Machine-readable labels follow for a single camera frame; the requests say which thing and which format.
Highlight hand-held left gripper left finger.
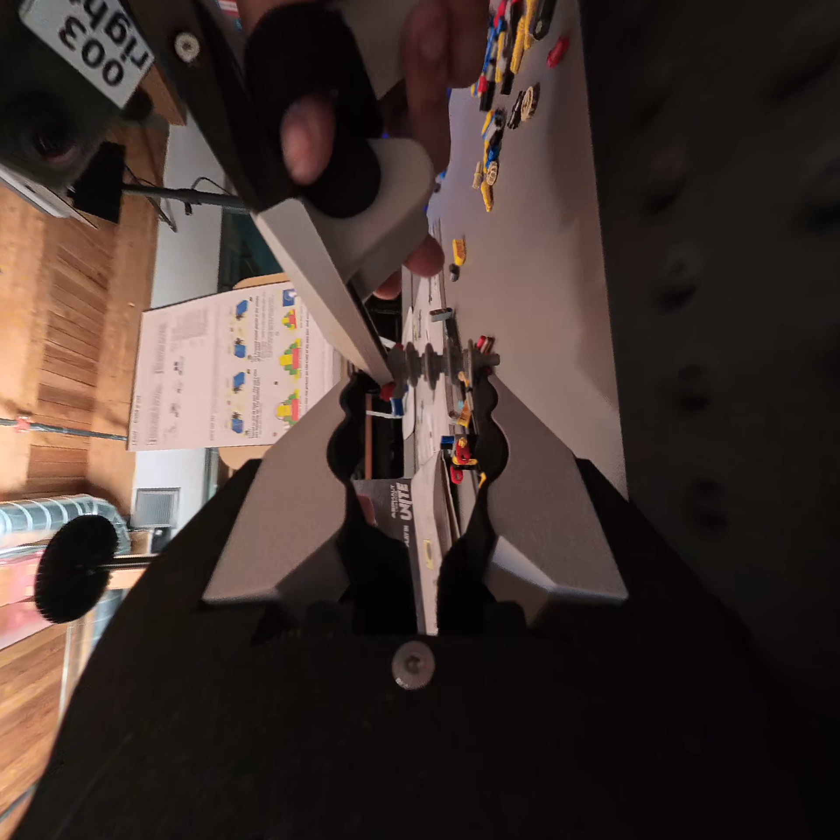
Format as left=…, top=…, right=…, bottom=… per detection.
left=202, top=373, right=417, bottom=634

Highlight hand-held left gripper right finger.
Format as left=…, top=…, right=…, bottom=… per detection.
left=436, top=379, right=629, bottom=634

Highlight printed paper sheet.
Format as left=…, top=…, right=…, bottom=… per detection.
left=126, top=284, right=343, bottom=454

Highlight white air vent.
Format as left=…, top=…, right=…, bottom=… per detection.
left=133, top=486, right=182, bottom=529

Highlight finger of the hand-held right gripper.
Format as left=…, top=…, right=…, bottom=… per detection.
left=251, top=199, right=398, bottom=388

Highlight black metal pole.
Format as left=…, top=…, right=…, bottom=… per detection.
left=69, top=140, right=252, bottom=225

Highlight person's right hand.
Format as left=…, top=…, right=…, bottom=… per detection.
left=281, top=0, right=494, bottom=301

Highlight yellow car lego set box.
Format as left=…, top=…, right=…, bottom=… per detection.
left=351, top=476, right=416, bottom=549

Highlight long dark lego chassis assembly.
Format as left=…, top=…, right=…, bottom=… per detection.
left=430, top=307, right=491, bottom=488

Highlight silver ventilation duct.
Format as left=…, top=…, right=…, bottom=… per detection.
left=0, top=495, right=130, bottom=560

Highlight open instruction booklet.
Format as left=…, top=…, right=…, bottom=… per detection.
left=399, top=262, right=462, bottom=634

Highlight black round disc on rod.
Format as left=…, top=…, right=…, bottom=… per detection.
left=35, top=514, right=160, bottom=626

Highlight grey lego gear shaft assembly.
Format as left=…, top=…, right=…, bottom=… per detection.
left=378, top=333, right=502, bottom=419

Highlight scattered lego pins and connectors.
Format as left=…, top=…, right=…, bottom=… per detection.
left=468, top=0, right=573, bottom=215

